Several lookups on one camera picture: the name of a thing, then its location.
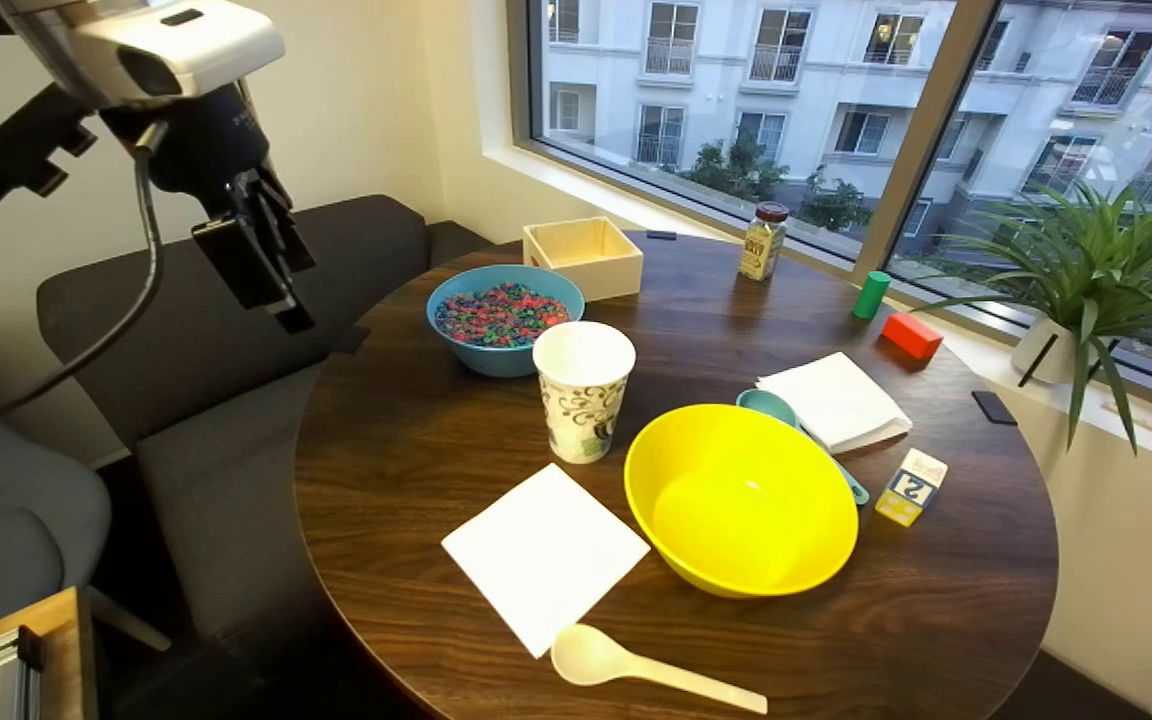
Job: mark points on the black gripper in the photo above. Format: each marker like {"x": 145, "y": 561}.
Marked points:
{"x": 211, "y": 140}

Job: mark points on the yellow plastic bowl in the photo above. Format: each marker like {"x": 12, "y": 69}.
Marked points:
{"x": 739, "y": 502}

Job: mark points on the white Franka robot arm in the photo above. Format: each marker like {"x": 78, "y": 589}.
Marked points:
{"x": 176, "y": 47}

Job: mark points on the blue bowl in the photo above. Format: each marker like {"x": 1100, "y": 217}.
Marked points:
{"x": 503, "y": 353}

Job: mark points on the dark grey sofa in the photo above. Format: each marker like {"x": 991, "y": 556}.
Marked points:
{"x": 270, "y": 267}

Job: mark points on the colourful cereal pieces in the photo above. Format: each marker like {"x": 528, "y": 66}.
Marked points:
{"x": 503, "y": 312}

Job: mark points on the pale wooden box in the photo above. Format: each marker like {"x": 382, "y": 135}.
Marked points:
{"x": 586, "y": 255}

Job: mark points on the grey chair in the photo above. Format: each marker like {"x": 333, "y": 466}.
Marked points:
{"x": 18, "y": 521}

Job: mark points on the flat white napkin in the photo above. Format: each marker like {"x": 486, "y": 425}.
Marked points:
{"x": 543, "y": 555}

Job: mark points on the wooden cabinet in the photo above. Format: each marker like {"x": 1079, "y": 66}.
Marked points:
{"x": 61, "y": 652}

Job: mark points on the yellow-labelled jar with dark lid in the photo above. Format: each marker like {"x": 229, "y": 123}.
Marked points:
{"x": 761, "y": 247}

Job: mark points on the teal measuring scoop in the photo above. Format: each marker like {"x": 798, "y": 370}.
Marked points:
{"x": 769, "y": 404}

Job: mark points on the white plastic spoon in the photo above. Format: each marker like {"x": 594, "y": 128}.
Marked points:
{"x": 620, "y": 661}

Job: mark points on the green block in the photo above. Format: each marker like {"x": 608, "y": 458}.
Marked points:
{"x": 868, "y": 296}

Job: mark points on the red block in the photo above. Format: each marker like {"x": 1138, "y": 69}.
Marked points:
{"x": 910, "y": 336}

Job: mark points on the small yellow card box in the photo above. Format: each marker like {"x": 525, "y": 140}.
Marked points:
{"x": 910, "y": 489}

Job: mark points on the white plant pot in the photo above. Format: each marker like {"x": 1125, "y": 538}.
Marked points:
{"x": 1045, "y": 353}

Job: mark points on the green spiky houseplant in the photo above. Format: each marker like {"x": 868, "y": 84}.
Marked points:
{"x": 1110, "y": 263}

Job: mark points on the window with grey frame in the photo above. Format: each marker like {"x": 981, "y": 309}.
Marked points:
{"x": 868, "y": 83}

